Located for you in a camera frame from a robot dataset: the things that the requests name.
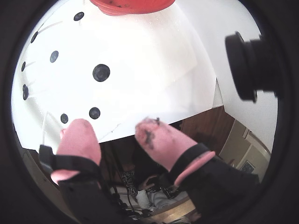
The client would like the white foam board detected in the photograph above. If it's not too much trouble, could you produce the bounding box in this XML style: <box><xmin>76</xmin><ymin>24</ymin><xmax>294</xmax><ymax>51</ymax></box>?
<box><xmin>11</xmin><ymin>0</ymin><xmax>217</xmax><ymax>154</ymax></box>

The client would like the red collapsible cup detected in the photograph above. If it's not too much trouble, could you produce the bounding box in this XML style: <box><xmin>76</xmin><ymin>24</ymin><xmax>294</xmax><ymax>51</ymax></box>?
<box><xmin>90</xmin><ymin>0</ymin><xmax>176</xmax><ymax>16</ymax></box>

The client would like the white paper sheet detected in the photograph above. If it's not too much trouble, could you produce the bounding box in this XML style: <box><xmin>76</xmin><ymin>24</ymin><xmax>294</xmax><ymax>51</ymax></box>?
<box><xmin>182</xmin><ymin>0</ymin><xmax>279</xmax><ymax>154</ymax></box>

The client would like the pink-tipped gripper finger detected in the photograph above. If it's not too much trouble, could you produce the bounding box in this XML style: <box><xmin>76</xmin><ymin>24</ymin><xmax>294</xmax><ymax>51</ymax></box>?
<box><xmin>135</xmin><ymin>118</ymin><xmax>260</xmax><ymax>215</ymax></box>
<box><xmin>39</xmin><ymin>118</ymin><xmax>131</xmax><ymax>224</ymax></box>

